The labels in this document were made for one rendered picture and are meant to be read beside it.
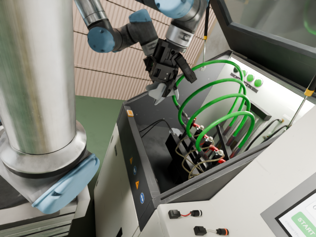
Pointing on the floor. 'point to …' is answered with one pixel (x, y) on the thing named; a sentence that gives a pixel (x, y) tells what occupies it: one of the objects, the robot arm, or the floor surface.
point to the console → (261, 182)
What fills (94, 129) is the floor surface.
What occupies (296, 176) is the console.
